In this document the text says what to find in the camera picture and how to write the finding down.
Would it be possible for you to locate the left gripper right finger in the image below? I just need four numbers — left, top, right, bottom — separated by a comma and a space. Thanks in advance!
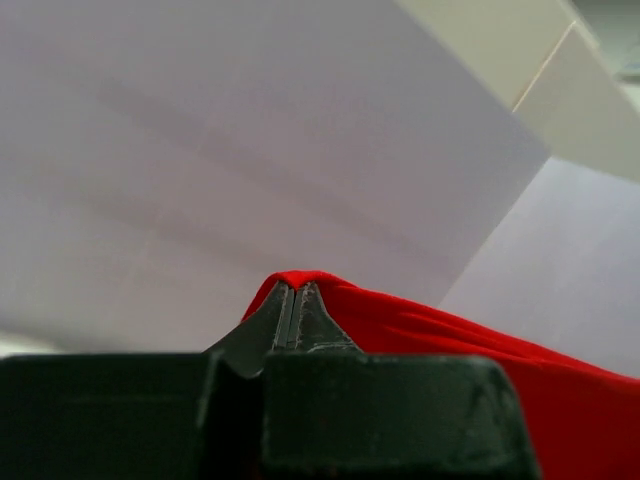
295, 282, 361, 353

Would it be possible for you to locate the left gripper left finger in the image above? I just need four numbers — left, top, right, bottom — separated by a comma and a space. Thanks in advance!
208, 281, 295, 378

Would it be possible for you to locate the red t shirt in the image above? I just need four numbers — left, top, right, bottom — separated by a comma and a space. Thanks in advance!
242, 269, 640, 480

